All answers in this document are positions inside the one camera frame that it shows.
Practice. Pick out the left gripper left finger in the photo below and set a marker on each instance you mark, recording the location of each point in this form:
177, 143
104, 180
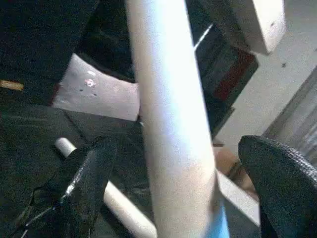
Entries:
74, 188

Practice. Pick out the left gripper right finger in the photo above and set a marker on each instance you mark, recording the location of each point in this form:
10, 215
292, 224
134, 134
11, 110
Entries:
284, 188

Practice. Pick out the white plastic table leg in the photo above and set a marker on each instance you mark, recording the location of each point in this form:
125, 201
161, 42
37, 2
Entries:
123, 203
173, 99

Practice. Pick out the white flat board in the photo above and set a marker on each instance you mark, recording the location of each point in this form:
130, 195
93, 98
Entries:
237, 196

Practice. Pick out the grey window curtain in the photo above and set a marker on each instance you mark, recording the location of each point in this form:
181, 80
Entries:
297, 111

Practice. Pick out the grey cushion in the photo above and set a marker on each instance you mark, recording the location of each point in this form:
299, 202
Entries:
99, 96

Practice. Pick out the black bar with red mark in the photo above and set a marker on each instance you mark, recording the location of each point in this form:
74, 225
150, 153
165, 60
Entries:
223, 74

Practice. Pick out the tall black cabinet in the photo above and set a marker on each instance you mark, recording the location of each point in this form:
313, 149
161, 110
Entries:
37, 37

